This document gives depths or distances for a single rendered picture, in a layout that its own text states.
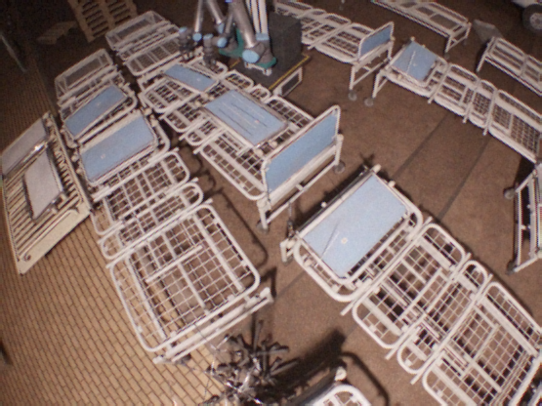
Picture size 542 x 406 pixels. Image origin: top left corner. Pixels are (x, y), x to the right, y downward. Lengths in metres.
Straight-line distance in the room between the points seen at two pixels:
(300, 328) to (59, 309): 2.24
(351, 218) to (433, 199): 1.20
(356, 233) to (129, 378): 2.08
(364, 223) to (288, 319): 0.92
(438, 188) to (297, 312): 1.76
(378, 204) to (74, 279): 2.74
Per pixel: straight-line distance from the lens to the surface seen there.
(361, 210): 2.01
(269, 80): 3.30
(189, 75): 3.28
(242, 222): 2.61
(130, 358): 2.67
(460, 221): 2.98
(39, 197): 2.92
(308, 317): 2.33
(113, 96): 3.49
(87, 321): 2.94
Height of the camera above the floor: 2.31
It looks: 60 degrees down
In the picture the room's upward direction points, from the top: 9 degrees counter-clockwise
